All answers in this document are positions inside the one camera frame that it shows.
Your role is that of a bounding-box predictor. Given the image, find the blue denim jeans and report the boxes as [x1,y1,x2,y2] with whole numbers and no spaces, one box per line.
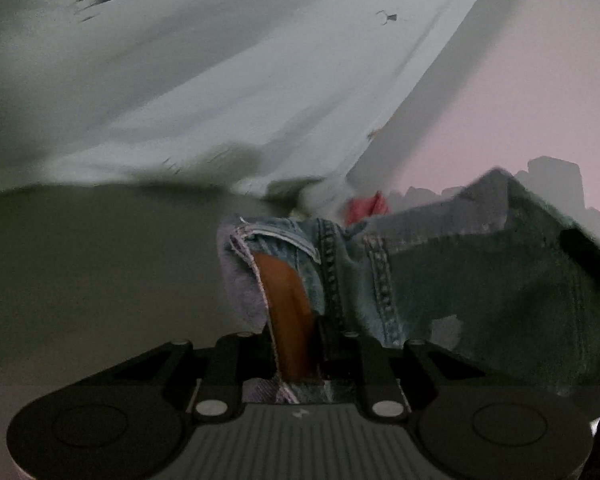
[218,169,600,400]

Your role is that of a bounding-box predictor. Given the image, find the red cloth item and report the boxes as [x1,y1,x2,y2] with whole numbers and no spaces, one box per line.
[344,192,390,226]

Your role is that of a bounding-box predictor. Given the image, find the white patterned bed sheet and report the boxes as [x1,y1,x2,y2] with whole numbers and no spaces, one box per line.
[0,0,477,197]

